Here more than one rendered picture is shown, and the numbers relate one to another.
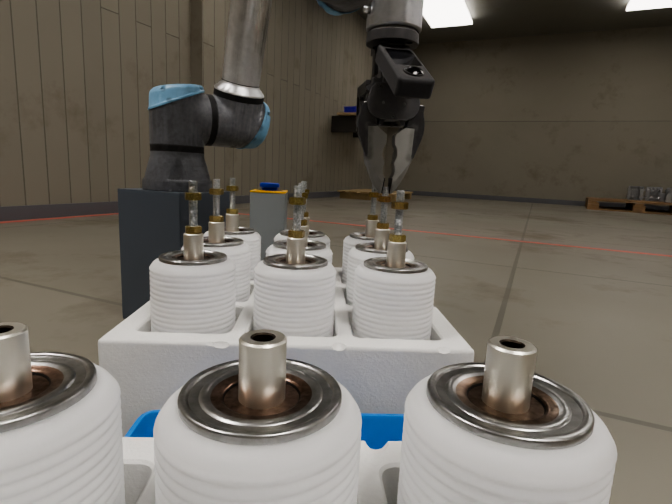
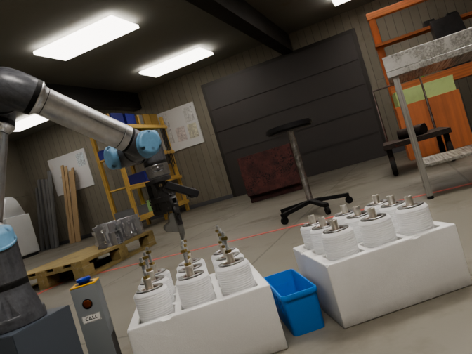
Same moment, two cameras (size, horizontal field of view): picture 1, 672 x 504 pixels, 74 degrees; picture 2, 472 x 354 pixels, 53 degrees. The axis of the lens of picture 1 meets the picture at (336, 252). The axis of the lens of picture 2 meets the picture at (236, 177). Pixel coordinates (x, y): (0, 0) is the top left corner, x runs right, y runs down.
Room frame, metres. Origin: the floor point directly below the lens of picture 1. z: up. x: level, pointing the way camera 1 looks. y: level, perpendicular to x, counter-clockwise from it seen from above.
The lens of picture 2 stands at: (0.51, 1.50, 0.49)
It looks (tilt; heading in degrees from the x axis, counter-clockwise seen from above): 1 degrees down; 266
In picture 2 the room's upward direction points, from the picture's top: 16 degrees counter-clockwise
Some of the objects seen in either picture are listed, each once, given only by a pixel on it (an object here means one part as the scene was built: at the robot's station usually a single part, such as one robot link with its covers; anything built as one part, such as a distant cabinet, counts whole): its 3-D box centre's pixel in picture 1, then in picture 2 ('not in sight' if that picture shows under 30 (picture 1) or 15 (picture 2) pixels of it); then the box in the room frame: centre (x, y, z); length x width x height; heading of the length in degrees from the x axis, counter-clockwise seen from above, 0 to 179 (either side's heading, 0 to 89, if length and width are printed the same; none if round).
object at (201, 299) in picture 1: (194, 332); (240, 293); (0.50, 0.16, 0.16); 0.10 x 0.10 x 0.18
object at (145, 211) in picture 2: not in sight; (142, 168); (1.55, -7.45, 1.04); 2.19 x 0.59 x 2.07; 66
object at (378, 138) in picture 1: (371, 159); (173, 227); (0.65, -0.04, 0.38); 0.06 x 0.03 x 0.09; 9
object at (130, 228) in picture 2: not in sight; (83, 250); (1.81, -3.16, 0.18); 1.29 x 0.92 x 0.36; 65
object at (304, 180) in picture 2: not in sight; (301, 168); (-0.26, -2.24, 0.37); 0.61 x 0.58 x 0.73; 153
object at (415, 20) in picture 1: (391, 19); (158, 171); (0.65, -0.06, 0.56); 0.08 x 0.08 x 0.05
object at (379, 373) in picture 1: (296, 351); (205, 319); (0.63, 0.05, 0.09); 0.39 x 0.39 x 0.18; 3
